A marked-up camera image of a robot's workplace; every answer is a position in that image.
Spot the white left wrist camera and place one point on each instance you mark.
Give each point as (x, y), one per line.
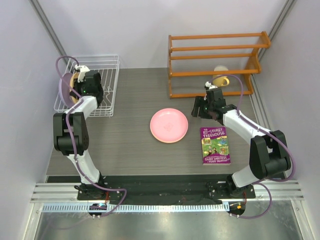
(81, 70)

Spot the white wire dish rack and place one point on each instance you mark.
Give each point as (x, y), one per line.
(108, 66)

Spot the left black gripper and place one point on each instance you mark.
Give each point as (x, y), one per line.
(77, 87)

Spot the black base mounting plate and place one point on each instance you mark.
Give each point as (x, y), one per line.
(165, 190)

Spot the yellow plate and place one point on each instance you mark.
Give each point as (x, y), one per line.
(75, 86)

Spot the slotted cable duct rail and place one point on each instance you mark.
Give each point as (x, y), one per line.
(99, 208)

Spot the purple storey treehouse book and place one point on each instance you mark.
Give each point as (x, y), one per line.
(215, 146)

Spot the orange wooden shelf rack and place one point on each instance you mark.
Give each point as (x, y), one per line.
(196, 56)

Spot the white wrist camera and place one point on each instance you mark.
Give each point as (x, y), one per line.
(209, 86)
(81, 70)

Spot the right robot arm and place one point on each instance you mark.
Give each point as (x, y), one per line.
(268, 151)

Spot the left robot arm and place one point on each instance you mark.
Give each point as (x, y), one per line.
(70, 132)

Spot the purple plate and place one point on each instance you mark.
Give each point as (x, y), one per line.
(64, 90)

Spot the yellow mug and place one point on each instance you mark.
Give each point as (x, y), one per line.
(220, 80)

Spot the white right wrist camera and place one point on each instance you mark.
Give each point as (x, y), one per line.
(209, 86)

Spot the pink plate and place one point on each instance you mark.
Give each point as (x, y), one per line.
(169, 125)

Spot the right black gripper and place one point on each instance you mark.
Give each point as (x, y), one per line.
(199, 102)

